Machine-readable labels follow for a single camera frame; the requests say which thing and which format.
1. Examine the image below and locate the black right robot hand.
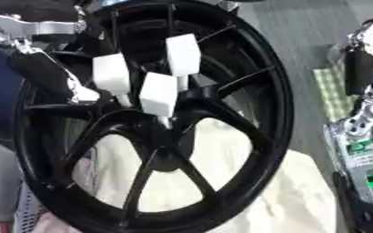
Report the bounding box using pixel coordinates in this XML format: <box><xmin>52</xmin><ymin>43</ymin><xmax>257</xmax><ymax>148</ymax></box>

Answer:
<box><xmin>344</xmin><ymin>16</ymin><xmax>373</xmax><ymax>96</ymax></box>

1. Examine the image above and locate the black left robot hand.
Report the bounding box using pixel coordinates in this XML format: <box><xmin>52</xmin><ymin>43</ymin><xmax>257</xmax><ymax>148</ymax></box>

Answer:
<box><xmin>0</xmin><ymin>0</ymin><xmax>103</xmax><ymax>105</ymax></box>

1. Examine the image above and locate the black spoked wheel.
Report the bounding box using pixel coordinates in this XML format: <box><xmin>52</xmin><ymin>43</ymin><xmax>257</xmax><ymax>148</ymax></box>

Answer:
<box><xmin>11</xmin><ymin>0</ymin><xmax>297</xmax><ymax>233</ymax></box>

